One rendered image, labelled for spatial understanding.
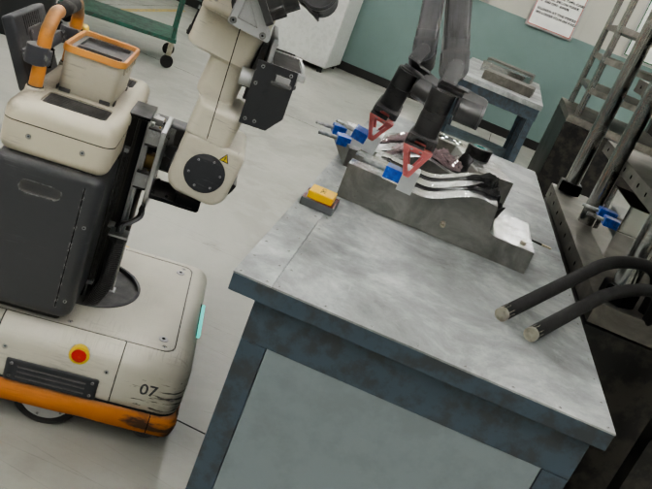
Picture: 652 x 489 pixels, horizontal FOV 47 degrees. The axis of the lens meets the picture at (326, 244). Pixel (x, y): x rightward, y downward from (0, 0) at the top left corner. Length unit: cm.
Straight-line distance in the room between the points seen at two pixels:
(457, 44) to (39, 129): 94
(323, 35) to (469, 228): 671
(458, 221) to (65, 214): 93
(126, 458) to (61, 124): 87
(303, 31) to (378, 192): 673
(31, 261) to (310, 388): 83
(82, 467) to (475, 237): 113
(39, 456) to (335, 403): 90
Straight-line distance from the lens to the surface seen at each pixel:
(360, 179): 186
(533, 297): 163
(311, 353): 135
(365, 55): 924
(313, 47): 849
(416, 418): 138
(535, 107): 589
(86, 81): 192
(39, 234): 189
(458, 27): 170
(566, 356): 156
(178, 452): 215
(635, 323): 207
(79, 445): 209
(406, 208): 186
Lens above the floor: 136
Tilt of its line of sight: 21 degrees down
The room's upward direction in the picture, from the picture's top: 22 degrees clockwise
